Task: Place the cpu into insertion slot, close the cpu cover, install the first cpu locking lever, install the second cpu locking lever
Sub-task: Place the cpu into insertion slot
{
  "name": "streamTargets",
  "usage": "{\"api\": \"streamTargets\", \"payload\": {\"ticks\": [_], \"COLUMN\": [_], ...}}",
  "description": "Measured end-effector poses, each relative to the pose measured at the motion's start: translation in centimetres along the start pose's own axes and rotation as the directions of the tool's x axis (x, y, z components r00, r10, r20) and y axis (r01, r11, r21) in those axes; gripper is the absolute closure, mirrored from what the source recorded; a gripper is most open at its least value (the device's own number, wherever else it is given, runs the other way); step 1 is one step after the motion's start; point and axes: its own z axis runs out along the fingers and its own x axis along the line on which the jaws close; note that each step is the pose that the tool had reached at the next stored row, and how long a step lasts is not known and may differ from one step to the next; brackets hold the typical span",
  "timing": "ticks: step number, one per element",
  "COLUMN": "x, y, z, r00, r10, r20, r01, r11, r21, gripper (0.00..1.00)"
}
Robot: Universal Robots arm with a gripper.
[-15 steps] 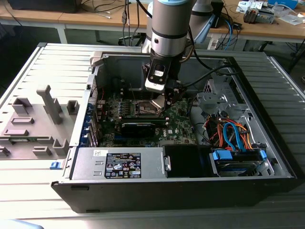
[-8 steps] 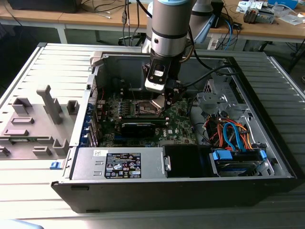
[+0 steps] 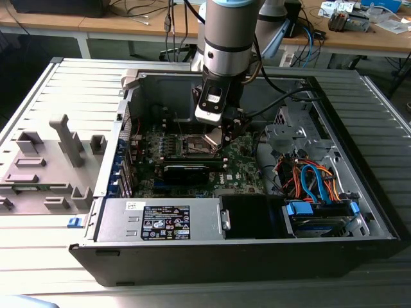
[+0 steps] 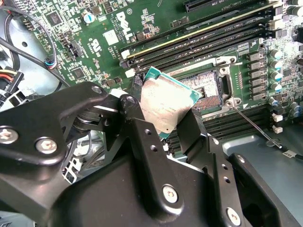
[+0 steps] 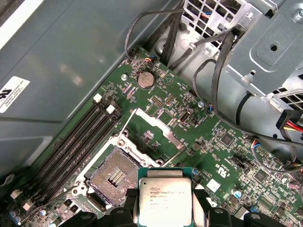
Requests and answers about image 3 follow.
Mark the black silver PC case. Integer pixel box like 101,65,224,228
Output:
69,69,402,287

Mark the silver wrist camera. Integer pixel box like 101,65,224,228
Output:
193,83,225,125

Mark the grey parts rack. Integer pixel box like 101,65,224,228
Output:
0,114,109,216

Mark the orange flat cable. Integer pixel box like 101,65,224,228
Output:
277,159,343,203

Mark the hard disk drive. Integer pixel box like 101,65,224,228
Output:
290,215,351,239

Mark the grey case latch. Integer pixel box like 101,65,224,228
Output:
120,68,143,91

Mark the silver green CPU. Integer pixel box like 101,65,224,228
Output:
204,126,225,149

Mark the blue disk carrier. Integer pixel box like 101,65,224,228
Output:
283,199,360,227

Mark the green RAM stick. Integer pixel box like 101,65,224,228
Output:
165,156,225,168

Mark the thick black gripper cable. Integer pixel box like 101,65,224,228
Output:
243,87,311,117

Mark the CPU socket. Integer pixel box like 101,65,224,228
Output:
179,132,225,157

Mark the silver drive cage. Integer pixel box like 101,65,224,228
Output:
263,105,337,158

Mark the thin metal locking lever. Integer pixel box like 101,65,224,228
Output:
175,112,185,138

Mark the green motherboard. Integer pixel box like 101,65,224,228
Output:
130,127,268,198

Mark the thin red black wire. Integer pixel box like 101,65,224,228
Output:
130,117,143,137

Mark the blue flat cable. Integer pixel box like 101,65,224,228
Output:
300,162,335,203

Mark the silver metal device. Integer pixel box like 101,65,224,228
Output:
345,11,372,33

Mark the grey power supply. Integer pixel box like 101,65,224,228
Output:
94,198,223,243

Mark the blue box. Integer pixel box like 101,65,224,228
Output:
360,0,403,11

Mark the black box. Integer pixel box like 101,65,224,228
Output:
8,0,107,19

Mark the pale blue rounded object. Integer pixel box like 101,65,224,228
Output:
0,293,60,308

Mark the dark CPU cooler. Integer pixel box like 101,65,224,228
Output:
327,8,347,33

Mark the wooden desk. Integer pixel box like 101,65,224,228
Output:
0,0,206,60
284,0,411,76

